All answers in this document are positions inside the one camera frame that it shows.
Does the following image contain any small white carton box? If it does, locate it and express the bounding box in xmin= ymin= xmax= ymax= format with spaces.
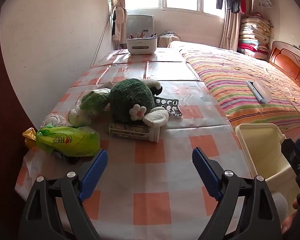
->
xmin=97 ymin=81 xmax=113 ymax=90

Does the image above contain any paper-label canister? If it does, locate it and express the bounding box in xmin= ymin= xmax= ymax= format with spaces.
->
xmin=109 ymin=122 xmax=160 ymax=143

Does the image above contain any white plastic bag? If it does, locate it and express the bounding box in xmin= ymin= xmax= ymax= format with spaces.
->
xmin=21 ymin=146 xmax=55 ymax=193

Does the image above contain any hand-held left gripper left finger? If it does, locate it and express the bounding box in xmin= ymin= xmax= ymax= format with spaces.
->
xmin=19 ymin=149 xmax=108 ymax=240

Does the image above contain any striped bedspread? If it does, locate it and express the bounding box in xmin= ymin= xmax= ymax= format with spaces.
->
xmin=168 ymin=41 xmax=300 ymax=140

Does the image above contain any beige hanging garment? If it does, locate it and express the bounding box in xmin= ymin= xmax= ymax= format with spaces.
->
xmin=112 ymin=7 xmax=127 ymax=43

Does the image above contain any stack of folded quilts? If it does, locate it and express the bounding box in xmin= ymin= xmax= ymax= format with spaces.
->
xmin=237 ymin=12 xmax=273 ymax=60

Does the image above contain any gold foil wrapper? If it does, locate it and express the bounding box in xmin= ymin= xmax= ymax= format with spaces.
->
xmin=22 ymin=127 xmax=38 ymax=148

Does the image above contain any plastic-wrapped napa cabbage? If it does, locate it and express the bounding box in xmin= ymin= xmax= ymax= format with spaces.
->
xmin=67 ymin=88 xmax=112 ymax=127

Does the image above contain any green plush toy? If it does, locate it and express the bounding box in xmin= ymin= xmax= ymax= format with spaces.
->
xmin=109 ymin=78 xmax=155 ymax=123

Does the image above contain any white wall cable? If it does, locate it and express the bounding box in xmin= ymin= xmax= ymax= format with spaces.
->
xmin=93 ymin=12 xmax=111 ymax=64

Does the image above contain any spotted fabric pouf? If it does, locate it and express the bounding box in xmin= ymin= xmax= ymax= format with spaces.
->
xmin=158 ymin=31 xmax=180 ymax=47

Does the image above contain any blue white lint brush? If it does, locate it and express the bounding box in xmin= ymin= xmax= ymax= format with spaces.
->
xmin=246 ymin=79 xmax=272 ymax=104

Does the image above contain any white floor appliance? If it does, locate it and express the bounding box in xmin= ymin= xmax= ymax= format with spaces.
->
xmin=126 ymin=14 xmax=155 ymax=39

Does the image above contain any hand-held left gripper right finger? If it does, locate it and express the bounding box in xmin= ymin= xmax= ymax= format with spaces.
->
xmin=192 ymin=147 xmax=282 ymax=240

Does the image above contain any wooden headboard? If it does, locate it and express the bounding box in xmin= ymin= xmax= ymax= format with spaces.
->
xmin=268 ymin=41 xmax=300 ymax=87

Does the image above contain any person's right hand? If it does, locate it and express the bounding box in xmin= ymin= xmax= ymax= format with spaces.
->
xmin=281 ymin=200 xmax=300 ymax=234

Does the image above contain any person's grey garment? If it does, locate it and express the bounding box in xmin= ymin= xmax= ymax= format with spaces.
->
xmin=272 ymin=192 xmax=288 ymax=220

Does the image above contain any cream plastic trash bin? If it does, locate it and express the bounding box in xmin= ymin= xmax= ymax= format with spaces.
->
xmin=235 ymin=123 xmax=300 ymax=205

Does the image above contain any green plastic bag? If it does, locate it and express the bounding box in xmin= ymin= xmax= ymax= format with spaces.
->
xmin=36 ymin=126 xmax=100 ymax=157

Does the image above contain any silver dotted wrapper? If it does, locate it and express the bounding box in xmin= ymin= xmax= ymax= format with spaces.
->
xmin=155 ymin=99 xmax=182 ymax=117

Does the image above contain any white sheep plush toy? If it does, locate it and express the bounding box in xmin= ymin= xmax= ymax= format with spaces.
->
xmin=140 ymin=79 xmax=163 ymax=97

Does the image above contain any white foam fruit net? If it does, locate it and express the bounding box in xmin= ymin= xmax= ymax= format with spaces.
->
xmin=41 ymin=113 xmax=67 ymax=128

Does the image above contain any white desk organizer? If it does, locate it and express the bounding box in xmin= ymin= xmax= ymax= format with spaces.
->
xmin=126 ymin=31 xmax=157 ymax=55

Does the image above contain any orange checkered tablecloth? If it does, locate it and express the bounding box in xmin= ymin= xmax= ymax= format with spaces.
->
xmin=15 ymin=47 xmax=252 ymax=240

